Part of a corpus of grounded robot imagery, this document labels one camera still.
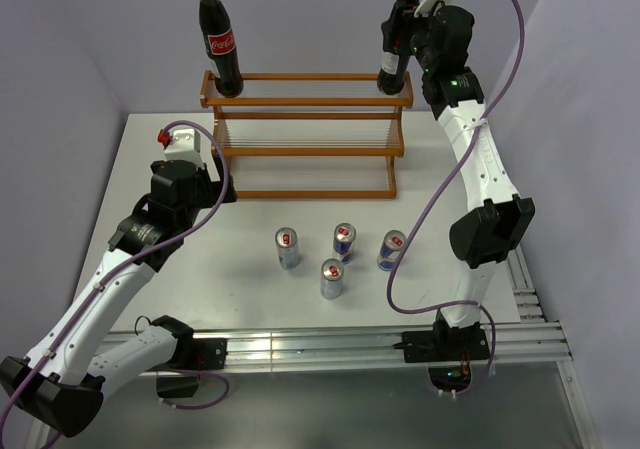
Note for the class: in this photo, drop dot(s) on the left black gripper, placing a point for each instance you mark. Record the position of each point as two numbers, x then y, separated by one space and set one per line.
213 187

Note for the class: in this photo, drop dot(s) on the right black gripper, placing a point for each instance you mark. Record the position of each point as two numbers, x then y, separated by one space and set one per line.
433 14

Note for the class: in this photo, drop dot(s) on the cola glass bottle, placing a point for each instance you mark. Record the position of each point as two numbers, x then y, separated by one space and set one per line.
220 47
396 53

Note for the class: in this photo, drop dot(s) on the blue energy can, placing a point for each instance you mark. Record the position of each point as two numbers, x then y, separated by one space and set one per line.
392 243

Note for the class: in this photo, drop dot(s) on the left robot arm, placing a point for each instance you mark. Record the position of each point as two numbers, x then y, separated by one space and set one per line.
63 380

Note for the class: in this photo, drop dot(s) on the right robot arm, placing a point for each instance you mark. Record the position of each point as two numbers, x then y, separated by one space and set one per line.
497 216

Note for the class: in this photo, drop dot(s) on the wooden three-tier shelf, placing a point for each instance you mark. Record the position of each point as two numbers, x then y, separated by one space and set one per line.
310 135

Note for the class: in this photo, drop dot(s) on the leftmost silver energy can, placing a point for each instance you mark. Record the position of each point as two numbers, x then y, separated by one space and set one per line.
286 241

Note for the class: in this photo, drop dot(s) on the silver energy can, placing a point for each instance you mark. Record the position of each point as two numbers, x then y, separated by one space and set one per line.
286 241
332 278

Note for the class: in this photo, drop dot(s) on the front silver energy can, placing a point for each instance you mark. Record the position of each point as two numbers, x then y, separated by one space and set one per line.
332 278

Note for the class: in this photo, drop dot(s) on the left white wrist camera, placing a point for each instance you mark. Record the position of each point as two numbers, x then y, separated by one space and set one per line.
181 144

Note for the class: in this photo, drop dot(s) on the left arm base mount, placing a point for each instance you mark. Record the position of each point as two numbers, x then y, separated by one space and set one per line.
205 355

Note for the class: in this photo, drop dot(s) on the aluminium side rail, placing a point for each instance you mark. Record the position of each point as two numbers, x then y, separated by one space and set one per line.
527 300

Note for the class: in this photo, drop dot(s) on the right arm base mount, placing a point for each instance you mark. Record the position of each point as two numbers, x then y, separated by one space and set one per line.
449 361

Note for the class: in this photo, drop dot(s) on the aluminium front rail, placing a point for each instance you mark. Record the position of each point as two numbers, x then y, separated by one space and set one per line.
370 348

